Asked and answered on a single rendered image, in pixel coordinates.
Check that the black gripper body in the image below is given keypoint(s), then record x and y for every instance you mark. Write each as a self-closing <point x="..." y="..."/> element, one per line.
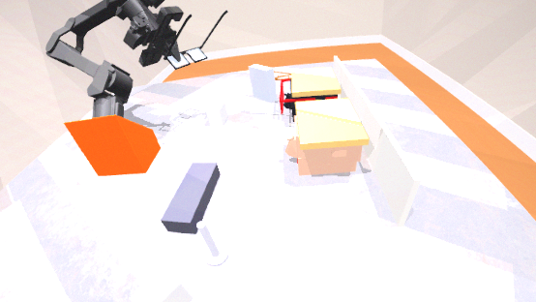
<point x="161" y="23"/>

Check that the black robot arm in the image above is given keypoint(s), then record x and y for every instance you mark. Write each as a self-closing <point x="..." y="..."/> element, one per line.
<point x="105" y="76"/>

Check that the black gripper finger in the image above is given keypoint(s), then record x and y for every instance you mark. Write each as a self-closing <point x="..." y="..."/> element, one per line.
<point x="165" y="39"/>
<point x="158" y="49"/>

